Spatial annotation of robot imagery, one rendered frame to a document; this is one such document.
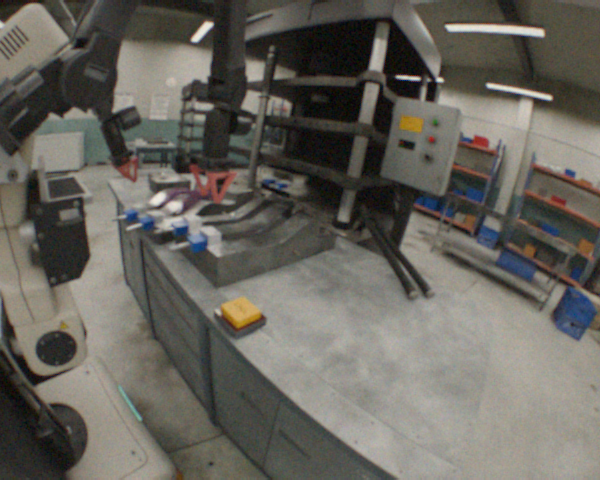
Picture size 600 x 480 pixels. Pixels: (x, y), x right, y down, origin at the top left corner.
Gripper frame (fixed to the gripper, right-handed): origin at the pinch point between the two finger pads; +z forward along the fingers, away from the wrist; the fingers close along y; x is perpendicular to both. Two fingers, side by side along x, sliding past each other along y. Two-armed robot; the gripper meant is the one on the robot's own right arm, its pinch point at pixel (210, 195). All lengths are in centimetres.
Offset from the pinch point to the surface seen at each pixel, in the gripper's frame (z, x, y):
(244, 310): 17.4, 4.1, -21.5
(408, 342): 22, -21, -49
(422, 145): -24, -85, -19
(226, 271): 16.8, -0.5, -8.0
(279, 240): 12.8, -18.6, -6.8
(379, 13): -81, -70, 5
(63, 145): 28, 66, 662
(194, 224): 10.5, 0.0, 8.7
